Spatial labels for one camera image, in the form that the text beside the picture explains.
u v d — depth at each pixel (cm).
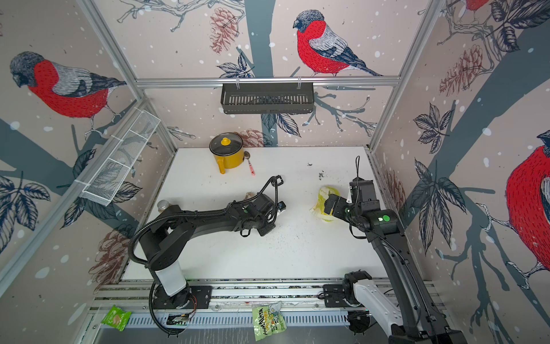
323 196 91
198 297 73
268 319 69
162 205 87
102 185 78
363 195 53
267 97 106
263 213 74
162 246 46
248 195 100
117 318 70
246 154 117
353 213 53
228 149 110
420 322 37
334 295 73
